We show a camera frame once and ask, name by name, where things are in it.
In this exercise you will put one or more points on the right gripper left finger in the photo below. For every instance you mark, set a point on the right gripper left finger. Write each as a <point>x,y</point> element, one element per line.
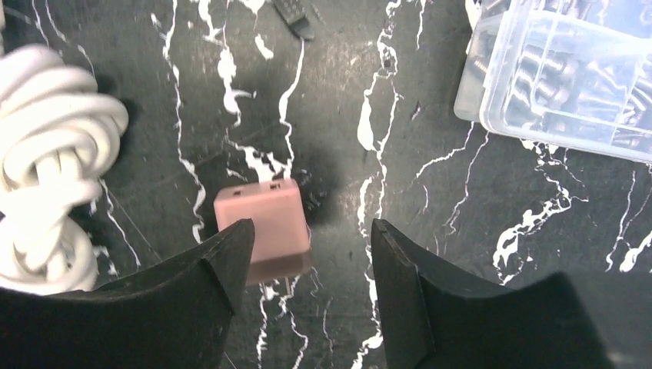
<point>175,314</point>

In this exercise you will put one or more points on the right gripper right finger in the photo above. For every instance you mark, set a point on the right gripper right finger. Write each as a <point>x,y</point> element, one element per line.
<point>437,315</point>

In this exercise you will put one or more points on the small pink adapter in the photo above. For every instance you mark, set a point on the small pink adapter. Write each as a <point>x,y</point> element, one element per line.
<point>282,246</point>

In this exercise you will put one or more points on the clear plastic parts box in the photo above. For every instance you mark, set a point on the clear plastic parts box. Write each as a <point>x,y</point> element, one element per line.
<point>575,74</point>

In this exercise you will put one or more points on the black pliers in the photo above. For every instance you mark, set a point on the black pliers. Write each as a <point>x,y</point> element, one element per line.
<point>294,15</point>

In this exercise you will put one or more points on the white plug with cord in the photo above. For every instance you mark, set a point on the white plug with cord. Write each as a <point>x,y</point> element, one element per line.
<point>59,135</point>

